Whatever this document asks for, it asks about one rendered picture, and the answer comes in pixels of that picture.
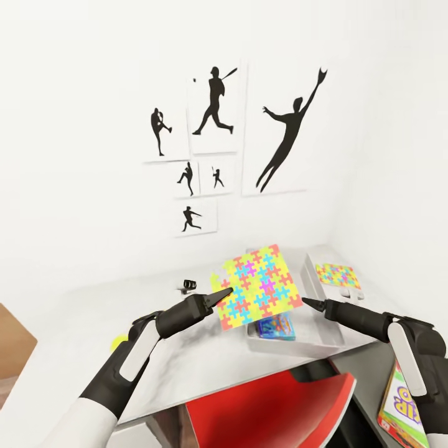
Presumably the board game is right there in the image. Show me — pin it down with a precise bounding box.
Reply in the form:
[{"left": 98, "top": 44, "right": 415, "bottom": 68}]
[
  {"left": 256, "top": 312, "right": 296, "bottom": 341},
  {"left": 377, "top": 359, "right": 429, "bottom": 448}
]

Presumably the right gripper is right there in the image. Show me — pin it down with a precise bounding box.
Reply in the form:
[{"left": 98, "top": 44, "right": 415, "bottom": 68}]
[{"left": 302, "top": 297, "right": 368, "bottom": 334}]

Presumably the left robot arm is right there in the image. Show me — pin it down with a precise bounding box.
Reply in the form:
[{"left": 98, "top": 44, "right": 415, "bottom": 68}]
[{"left": 38, "top": 279, "right": 233, "bottom": 448}]

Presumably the jigsaw puzzle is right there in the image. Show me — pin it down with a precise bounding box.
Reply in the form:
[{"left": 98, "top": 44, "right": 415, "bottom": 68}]
[
  {"left": 210, "top": 244, "right": 304, "bottom": 330},
  {"left": 315, "top": 263, "right": 360, "bottom": 289}
]

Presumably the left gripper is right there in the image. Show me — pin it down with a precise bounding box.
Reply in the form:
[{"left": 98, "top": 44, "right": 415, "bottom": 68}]
[{"left": 170, "top": 287, "right": 233, "bottom": 332}]

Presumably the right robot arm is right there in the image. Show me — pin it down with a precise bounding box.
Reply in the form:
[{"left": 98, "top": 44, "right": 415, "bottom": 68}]
[{"left": 302, "top": 286, "right": 448, "bottom": 448}]

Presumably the tennis ball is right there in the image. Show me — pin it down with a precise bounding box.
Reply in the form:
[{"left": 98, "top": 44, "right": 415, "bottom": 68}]
[{"left": 110, "top": 335, "right": 128, "bottom": 354}]

